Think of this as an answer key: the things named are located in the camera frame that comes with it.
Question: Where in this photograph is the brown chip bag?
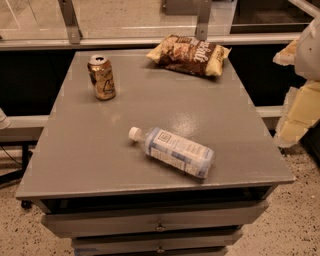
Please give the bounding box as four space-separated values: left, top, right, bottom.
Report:
147 35 230 77

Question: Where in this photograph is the left metal railing post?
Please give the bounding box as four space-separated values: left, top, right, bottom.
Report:
58 0 82 44

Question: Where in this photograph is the right metal railing post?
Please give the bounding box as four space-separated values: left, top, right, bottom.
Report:
195 0 212 40

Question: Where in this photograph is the metal railing post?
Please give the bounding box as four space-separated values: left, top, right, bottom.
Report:
58 0 82 44
195 0 212 40

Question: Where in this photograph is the clear plastic water bottle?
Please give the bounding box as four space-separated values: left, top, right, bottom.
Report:
128 127 214 179

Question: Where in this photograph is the grey drawer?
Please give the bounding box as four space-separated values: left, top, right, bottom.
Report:
41 200 268 238
72 229 243 256

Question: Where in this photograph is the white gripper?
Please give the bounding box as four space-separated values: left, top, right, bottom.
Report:
273 16 320 148

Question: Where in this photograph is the orange soda can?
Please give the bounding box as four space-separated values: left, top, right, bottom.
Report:
87 55 116 100

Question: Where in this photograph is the lower grey drawer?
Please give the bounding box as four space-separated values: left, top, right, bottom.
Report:
72 229 243 256

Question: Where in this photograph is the horizontal metal rail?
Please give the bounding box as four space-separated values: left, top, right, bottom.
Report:
0 32 301 51

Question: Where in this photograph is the grey drawer cabinet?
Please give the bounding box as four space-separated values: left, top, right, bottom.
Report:
16 50 293 256

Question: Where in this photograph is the black cable on floor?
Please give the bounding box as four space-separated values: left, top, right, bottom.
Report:
0 145 24 168

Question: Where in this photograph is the upper grey drawer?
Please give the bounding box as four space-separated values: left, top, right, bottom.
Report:
41 200 268 238

